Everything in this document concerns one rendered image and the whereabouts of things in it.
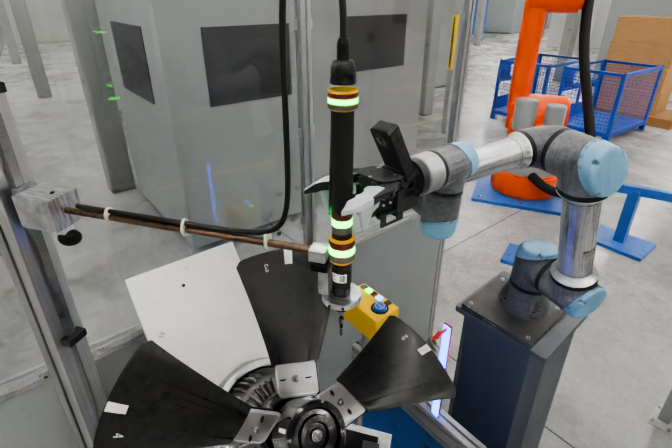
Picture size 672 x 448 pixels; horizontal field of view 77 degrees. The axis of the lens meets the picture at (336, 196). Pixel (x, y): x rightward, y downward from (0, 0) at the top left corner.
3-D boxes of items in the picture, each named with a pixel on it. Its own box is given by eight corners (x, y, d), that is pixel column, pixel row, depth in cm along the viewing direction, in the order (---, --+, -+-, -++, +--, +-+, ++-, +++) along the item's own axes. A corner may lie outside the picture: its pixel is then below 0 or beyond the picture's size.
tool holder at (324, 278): (305, 304, 74) (303, 257, 69) (318, 280, 80) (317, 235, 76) (355, 314, 71) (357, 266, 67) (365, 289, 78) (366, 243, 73)
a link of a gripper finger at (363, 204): (359, 246, 62) (384, 220, 69) (359, 210, 59) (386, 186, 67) (340, 241, 63) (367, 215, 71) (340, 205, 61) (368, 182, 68)
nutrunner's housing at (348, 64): (327, 313, 75) (325, 38, 55) (334, 299, 79) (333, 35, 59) (349, 318, 74) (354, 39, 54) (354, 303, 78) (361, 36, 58)
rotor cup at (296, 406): (240, 431, 82) (264, 441, 71) (291, 372, 90) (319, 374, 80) (288, 486, 83) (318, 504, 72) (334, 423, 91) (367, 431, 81)
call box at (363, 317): (340, 319, 140) (341, 293, 136) (363, 306, 146) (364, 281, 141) (374, 348, 129) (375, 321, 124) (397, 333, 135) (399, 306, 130)
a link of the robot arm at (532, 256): (529, 265, 142) (539, 230, 136) (562, 289, 131) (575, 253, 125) (501, 273, 138) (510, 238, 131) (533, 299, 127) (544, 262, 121)
